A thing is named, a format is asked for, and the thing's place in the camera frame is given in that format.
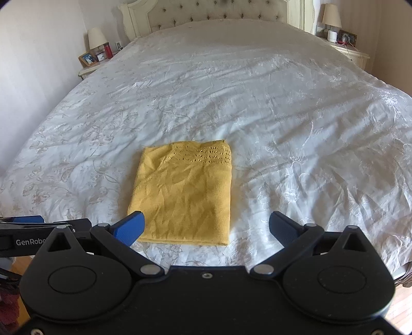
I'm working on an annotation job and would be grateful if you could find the dark photo frame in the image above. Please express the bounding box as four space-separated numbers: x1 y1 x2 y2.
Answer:
338 30 358 45

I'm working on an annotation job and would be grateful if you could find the wooden photo frame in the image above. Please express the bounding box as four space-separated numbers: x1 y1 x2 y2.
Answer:
78 52 101 68

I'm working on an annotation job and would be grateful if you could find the white floral bedspread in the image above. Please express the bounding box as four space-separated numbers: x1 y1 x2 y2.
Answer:
0 19 412 286

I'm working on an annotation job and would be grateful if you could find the dark red cloth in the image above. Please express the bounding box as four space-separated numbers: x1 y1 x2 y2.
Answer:
0 283 20 326

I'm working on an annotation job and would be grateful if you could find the yellow knit sweater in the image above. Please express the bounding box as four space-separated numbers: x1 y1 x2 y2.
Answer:
127 140 233 247

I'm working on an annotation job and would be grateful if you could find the cream table lamp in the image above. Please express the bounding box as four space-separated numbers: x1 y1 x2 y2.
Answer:
322 4 342 31
88 27 110 59

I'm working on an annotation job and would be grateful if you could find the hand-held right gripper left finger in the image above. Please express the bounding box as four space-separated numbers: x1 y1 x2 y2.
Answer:
47 211 162 278

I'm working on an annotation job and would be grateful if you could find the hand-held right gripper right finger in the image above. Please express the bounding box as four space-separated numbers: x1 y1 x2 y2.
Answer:
249 211 368 280

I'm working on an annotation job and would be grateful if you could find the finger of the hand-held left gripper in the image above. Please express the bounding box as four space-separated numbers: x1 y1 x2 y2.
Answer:
0 215 93 239

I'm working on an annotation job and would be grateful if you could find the cream tufted headboard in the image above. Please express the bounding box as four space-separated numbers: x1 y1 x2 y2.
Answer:
117 0 315 42

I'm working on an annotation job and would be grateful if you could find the cream nightstand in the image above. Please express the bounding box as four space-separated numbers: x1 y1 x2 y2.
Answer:
77 58 108 81
331 40 371 70

